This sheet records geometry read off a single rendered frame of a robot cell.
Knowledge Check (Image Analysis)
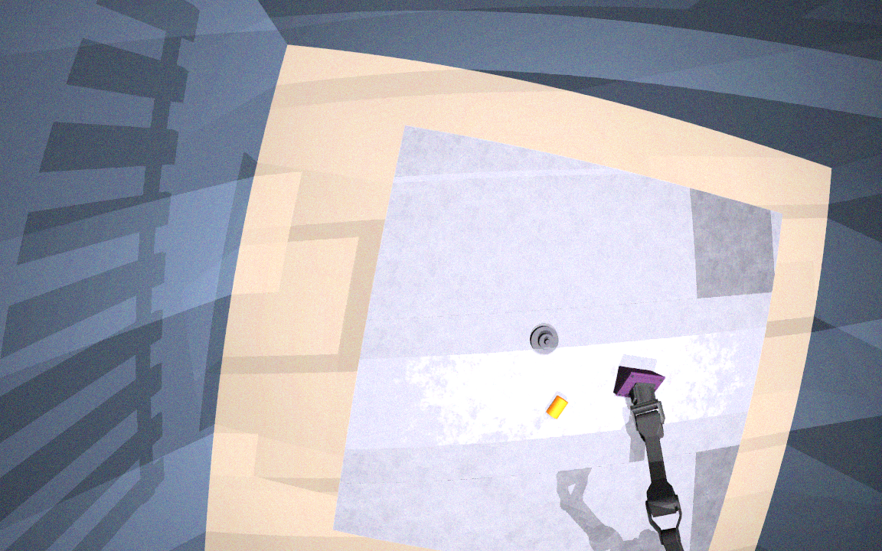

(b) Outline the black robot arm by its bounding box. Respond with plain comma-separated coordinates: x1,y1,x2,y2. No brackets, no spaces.
629,383,684,551

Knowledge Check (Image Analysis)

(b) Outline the orange knob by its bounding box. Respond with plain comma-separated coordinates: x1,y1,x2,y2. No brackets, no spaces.
547,396,568,419

